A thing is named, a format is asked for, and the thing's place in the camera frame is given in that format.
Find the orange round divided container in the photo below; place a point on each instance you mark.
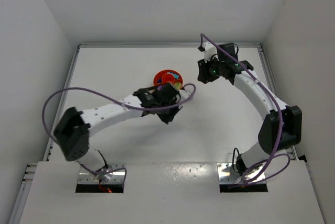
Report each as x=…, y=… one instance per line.
x=163, y=77

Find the teal long lego brick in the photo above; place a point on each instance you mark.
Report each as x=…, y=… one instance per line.
x=174, y=75

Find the metal base plate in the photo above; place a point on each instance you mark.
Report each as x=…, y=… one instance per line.
x=115, y=175
x=227, y=176

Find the light green rounded lego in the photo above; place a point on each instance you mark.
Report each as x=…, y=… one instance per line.
x=178, y=85

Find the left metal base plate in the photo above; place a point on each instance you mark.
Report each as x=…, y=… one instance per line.
x=115, y=175

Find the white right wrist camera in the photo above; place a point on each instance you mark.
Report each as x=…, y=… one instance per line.
x=209, y=50

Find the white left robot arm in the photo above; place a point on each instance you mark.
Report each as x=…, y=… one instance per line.
x=75, y=127

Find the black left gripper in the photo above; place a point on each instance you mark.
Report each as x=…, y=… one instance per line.
x=169, y=112

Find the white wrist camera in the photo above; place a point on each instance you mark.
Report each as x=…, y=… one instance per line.
x=186, y=95
x=209, y=50

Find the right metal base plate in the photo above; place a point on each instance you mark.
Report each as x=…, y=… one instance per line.
x=227, y=176

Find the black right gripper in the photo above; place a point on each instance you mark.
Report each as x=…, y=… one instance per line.
x=203, y=71

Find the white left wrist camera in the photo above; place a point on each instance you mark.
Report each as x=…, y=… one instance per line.
x=186, y=95

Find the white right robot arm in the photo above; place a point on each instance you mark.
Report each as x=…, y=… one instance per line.
x=282, y=124

